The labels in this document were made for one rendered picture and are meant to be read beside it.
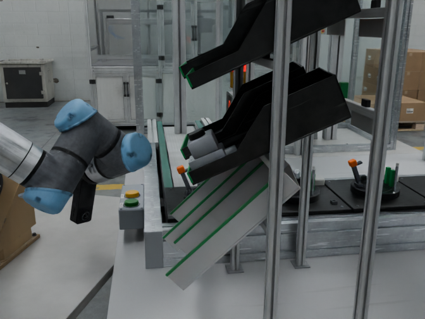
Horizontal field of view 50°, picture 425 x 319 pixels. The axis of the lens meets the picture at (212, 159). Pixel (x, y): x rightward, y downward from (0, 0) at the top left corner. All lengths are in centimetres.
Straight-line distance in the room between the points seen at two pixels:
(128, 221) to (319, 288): 54
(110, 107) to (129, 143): 563
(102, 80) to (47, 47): 308
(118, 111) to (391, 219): 554
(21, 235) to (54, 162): 50
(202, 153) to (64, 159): 26
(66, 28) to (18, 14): 89
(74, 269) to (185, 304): 32
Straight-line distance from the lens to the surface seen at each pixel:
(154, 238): 114
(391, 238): 133
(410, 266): 129
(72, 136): 90
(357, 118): 87
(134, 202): 129
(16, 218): 131
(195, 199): 107
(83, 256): 128
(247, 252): 121
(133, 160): 92
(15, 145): 85
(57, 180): 86
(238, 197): 90
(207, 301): 105
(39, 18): 944
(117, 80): 649
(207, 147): 77
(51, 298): 112
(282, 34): 69
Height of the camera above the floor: 144
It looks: 16 degrees down
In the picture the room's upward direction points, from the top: straight up
